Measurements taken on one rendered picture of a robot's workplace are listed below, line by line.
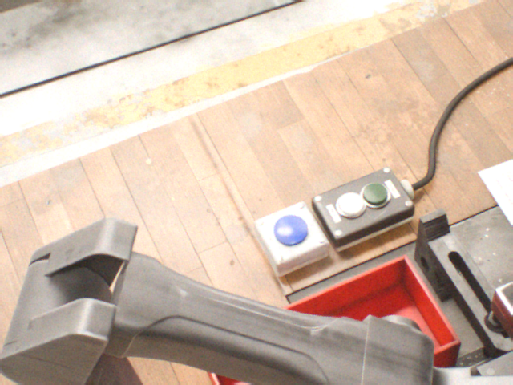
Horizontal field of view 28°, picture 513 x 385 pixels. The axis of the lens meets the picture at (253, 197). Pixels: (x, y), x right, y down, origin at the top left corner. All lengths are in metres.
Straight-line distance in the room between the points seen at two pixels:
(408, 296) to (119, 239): 0.55
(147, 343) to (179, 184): 0.60
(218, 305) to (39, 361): 0.13
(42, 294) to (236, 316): 0.14
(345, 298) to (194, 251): 0.20
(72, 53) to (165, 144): 1.39
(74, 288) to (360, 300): 0.50
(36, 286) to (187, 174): 0.57
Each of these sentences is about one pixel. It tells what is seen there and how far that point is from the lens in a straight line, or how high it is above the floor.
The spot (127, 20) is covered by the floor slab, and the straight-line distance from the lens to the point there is 2.75.
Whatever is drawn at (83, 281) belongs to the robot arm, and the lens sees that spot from 0.77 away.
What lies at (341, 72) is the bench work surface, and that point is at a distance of 1.40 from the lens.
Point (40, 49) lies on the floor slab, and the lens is 2.74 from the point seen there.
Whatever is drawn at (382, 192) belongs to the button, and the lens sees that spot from 1.23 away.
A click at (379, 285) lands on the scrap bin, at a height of 0.92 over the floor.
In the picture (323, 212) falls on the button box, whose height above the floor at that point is 0.93.
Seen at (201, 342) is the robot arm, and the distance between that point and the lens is 0.71.
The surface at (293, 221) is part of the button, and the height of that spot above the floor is 0.94.
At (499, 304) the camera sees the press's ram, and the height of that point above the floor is 1.13.
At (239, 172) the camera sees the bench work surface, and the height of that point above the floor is 0.90.
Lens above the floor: 1.96
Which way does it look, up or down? 56 degrees down
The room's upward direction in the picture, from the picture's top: 6 degrees counter-clockwise
